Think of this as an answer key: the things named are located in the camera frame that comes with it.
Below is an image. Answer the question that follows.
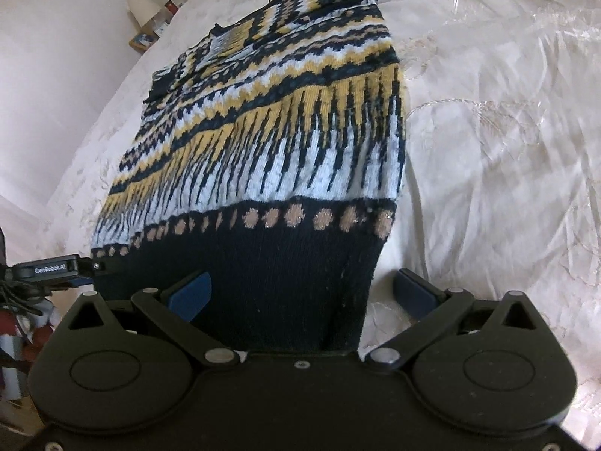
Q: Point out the black cable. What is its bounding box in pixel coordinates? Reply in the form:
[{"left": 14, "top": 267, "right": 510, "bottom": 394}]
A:
[{"left": 0, "top": 281, "right": 53, "bottom": 318}]

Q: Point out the white floral bedspread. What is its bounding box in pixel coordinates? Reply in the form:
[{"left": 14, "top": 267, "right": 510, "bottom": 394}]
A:
[{"left": 0, "top": 0, "right": 601, "bottom": 437}]

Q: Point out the wooden picture frame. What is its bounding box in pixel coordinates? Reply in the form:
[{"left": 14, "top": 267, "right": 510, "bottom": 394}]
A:
[{"left": 128, "top": 30, "right": 159, "bottom": 53}]

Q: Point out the white table lamp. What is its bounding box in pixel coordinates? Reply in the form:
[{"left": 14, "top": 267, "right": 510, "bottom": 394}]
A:
[{"left": 127, "top": 0, "right": 165, "bottom": 27}]

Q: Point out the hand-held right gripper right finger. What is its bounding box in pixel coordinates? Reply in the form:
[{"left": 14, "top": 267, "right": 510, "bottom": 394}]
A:
[{"left": 365, "top": 268, "right": 551, "bottom": 368}]

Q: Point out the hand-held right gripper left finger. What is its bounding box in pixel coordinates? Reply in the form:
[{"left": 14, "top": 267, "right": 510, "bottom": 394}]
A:
[{"left": 67, "top": 269, "right": 239, "bottom": 369}]

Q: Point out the navy yellow patterned knit sweater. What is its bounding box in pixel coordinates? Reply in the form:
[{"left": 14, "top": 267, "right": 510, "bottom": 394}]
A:
[{"left": 91, "top": 0, "right": 410, "bottom": 354}]

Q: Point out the red white patterned cloth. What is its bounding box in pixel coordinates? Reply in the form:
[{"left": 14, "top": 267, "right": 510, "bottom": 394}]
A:
[{"left": 0, "top": 301, "right": 56, "bottom": 401}]

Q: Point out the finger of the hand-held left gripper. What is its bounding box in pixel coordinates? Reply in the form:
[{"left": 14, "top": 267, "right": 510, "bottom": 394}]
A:
[{"left": 70, "top": 256, "right": 113, "bottom": 288}]

